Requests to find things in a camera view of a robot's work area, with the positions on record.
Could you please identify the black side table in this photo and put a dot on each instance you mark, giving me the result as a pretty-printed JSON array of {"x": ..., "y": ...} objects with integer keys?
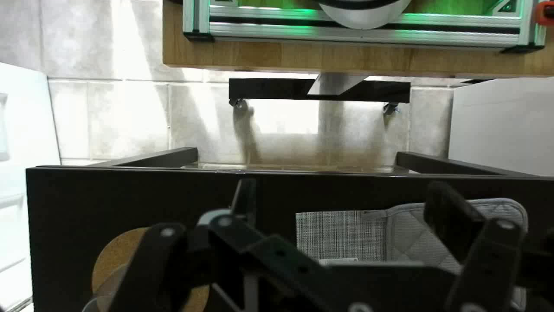
[{"x": 115, "y": 196}]

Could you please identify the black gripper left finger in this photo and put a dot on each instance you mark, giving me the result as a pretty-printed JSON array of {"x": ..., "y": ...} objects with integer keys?
[{"x": 166, "y": 261}]

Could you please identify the grey quilted pot holder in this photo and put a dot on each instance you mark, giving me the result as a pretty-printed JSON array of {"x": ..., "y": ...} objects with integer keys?
[{"x": 410, "y": 231}]

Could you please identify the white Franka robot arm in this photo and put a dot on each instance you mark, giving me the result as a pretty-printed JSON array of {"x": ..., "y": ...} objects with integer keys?
[{"x": 365, "y": 11}]

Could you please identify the aluminium profile base frame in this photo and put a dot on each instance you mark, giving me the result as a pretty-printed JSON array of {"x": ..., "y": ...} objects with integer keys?
[{"x": 347, "y": 28}]

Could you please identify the grey plaid placemat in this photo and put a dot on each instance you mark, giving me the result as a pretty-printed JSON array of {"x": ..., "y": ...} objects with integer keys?
[{"x": 341, "y": 235}]

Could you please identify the wooden robot platform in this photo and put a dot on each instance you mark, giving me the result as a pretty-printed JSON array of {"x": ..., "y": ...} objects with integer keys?
[{"x": 261, "y": 58}]

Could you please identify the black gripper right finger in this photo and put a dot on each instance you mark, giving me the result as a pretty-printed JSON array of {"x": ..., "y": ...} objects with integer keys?
[{"x": 491, "y": 254}]

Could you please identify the round cork coaster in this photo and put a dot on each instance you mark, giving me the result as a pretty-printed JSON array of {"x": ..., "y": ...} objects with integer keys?
[{"x": 114, "y": 261}]

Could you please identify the white panel door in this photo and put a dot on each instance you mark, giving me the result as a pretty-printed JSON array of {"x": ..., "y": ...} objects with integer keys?
[{"x": 24, "y": 144}]

